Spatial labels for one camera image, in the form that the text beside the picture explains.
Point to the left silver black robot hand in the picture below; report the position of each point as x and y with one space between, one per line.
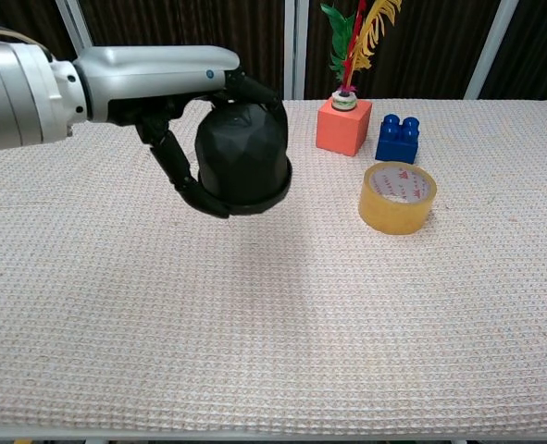
152 74

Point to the black round object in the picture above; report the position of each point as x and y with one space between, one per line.
240 152

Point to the dark pleated partition panel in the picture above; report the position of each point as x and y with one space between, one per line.
185 23
537 46
23 14
430 46

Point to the orange foam block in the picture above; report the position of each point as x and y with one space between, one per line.
342 129

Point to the colourful feather shuttlecock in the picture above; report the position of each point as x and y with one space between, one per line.
352 51

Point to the blue building brick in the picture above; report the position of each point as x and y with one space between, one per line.
395 145

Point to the beige waffle tablecloth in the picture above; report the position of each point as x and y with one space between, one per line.
273 314

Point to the yellowish packing tape roll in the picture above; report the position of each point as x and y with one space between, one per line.
393 215

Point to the aluminium partition post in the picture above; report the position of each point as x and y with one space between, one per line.
296 46
71 23
491 46

